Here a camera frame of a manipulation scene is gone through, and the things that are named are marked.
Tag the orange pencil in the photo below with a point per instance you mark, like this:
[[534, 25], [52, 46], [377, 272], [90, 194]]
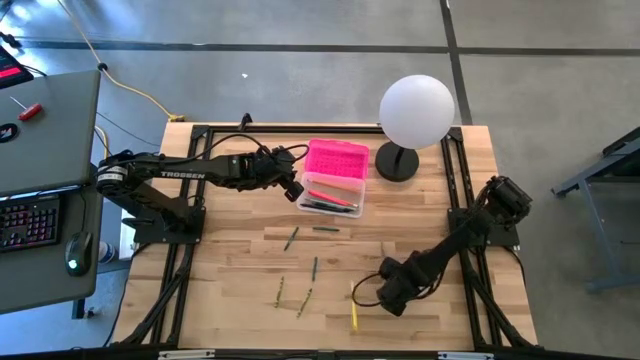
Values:
[[335, 186]]

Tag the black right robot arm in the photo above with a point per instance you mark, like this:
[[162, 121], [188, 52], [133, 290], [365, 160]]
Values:
[[450, 245]]

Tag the grey laptop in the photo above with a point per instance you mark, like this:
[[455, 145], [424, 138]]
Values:
[[55, 140]]

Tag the grey desk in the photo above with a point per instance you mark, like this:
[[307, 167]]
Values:
[[45, 285]]

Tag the white metal bracket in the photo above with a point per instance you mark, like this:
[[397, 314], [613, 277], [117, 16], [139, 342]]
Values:
[[185, 355], [465, 356]]

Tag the black aluminium table frame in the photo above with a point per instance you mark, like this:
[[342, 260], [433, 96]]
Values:
[[300, 129]]

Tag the small black clamp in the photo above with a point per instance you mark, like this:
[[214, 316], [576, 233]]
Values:
[[245, 121]]

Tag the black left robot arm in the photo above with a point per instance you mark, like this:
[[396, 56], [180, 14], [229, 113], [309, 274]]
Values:
[[185, 175]]

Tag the pink pen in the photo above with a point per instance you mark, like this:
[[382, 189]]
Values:
[[332, 198]]

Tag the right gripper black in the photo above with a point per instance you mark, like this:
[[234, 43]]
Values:
[[402, 287]]

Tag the dark green crayon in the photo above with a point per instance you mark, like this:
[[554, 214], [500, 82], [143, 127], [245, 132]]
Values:
[[291, 239], [314, 269], [326, 229]]

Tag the yellow-green Crayola crayon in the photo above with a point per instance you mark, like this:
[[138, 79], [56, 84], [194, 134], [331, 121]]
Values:
[[278, 292], [303, 303]]

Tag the grey metal table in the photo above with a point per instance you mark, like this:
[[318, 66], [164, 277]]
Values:
[[592, 240]]

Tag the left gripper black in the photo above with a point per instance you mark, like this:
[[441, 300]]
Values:
[[277, 167]]

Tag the white plastic bottle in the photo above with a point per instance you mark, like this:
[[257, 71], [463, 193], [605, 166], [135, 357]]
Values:
[[106, 252]]

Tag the black device red display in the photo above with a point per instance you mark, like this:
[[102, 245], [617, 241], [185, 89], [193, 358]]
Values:
[[12, 72]]

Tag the black computer mouse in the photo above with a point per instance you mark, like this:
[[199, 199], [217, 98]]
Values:
[[79, 252]]

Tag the backlit black keyboard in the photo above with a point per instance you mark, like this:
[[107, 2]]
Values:
[[30, 222]]

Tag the white globe lamp black base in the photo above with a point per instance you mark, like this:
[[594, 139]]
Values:
[[416, 111]]

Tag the pink and clear pencil box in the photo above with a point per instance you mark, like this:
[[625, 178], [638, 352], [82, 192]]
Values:
[[337, 160]]

